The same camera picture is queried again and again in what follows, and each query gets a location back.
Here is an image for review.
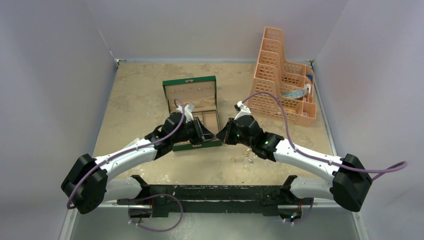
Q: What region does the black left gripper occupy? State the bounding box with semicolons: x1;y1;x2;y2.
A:
171;116;216;146

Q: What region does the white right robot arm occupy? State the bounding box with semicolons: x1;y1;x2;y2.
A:
216;115;373;212

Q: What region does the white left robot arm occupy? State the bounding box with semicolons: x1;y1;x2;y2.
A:
60;112;217;214

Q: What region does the silver jewelry piece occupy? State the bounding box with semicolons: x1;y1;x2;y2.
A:
245;155;255;167

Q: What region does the green jewelry box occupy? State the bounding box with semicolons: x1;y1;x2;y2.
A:
162;75;221;134

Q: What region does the blue item in organizer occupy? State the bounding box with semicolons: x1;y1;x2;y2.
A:
281;88;309;99

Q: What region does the peach plastic file organizer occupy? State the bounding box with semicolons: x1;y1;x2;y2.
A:
246;26;317;127

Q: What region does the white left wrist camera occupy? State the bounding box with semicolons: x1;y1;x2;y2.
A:
176;102;195;123

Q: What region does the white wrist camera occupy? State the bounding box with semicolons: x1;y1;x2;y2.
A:
176;102;195;123
234;101;251;120

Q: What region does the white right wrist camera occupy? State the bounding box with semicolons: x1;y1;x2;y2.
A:
234;101;251;120

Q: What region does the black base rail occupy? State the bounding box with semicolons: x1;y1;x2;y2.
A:
117;175;313;219

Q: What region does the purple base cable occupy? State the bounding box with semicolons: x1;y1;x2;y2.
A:
127;193;184;233

